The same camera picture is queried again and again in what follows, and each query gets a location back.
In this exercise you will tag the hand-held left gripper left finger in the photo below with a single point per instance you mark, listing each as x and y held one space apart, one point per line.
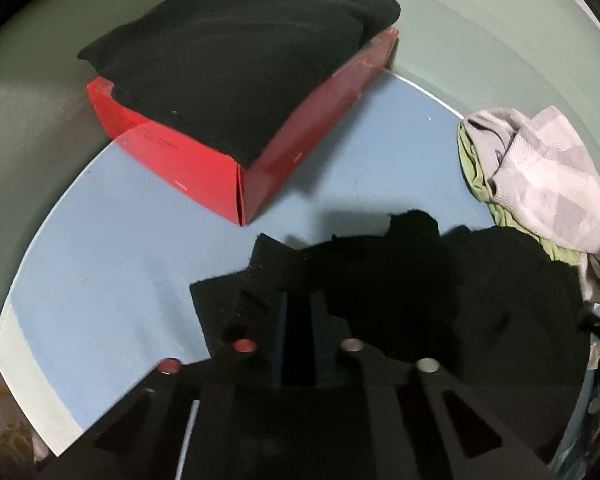
286 340

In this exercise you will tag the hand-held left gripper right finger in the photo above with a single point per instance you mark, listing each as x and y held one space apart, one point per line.
312 340

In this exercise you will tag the black garment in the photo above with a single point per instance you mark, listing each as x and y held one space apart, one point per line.
455 285

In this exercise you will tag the red cardboard box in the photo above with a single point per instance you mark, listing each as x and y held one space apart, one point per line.
190 170

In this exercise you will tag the light green cloth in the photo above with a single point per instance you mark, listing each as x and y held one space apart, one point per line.
480 185

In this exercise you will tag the folded black cloth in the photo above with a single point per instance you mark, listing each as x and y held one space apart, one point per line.
230 70

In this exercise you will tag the light grey garment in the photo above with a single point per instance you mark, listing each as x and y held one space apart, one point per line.
545 180

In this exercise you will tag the pale green bed sheet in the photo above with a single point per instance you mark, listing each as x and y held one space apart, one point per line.
480 35

